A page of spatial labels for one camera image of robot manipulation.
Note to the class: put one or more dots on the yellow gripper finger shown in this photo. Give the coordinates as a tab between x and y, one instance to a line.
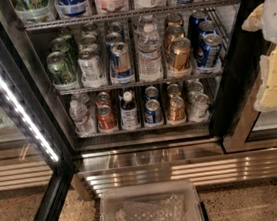
253	23

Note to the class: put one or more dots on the white 7up can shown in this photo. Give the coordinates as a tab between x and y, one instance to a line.
89	41
91	68

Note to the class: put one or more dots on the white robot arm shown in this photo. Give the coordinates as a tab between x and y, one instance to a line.
264	18

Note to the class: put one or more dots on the front blue pepsi can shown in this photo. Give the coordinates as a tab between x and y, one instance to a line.
208	52

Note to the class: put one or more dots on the blue pepsi can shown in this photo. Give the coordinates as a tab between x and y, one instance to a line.
152	113
208	52

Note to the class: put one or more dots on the bottom silver can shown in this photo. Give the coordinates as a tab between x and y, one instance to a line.
199	108

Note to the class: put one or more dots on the front gold can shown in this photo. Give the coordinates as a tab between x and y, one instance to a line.
179	60

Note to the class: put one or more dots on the gold can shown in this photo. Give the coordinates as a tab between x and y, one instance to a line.
176	111
179	60

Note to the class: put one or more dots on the bottom gold can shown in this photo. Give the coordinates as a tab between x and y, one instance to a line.
176	111

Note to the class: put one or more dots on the middle shelf water bottle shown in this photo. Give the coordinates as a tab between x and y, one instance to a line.
149	54

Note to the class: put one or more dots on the shelf water bottle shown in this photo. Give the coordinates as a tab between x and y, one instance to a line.
81	116
149	54

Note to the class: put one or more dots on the bottom blue pepsi can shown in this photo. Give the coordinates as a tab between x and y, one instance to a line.
152	113

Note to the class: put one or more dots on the front red bull can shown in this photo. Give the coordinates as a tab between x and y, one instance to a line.
121	70

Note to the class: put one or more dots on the front orange soda can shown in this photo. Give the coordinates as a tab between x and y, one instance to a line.
106	119

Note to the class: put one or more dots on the green soda can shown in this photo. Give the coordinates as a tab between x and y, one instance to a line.
63	76
60	45

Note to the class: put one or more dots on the bottom shelf water bottle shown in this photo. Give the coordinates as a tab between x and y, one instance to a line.
81	116

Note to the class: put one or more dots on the front green soda can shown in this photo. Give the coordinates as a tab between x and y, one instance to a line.
63	76

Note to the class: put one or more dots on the glass fridge door with light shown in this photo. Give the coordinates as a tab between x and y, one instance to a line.
35	163

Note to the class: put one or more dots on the dark soda bottle white cap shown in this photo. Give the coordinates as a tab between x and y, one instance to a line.
129	112

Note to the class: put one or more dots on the clear plastic bin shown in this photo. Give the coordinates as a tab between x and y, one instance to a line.
163	201

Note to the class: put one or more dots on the upper wire shelf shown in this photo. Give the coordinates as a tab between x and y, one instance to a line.
125	14

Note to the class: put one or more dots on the wire shelf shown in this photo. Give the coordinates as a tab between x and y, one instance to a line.
125	14
135	84

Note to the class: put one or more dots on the middle wire shelf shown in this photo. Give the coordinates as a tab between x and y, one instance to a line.
135	84

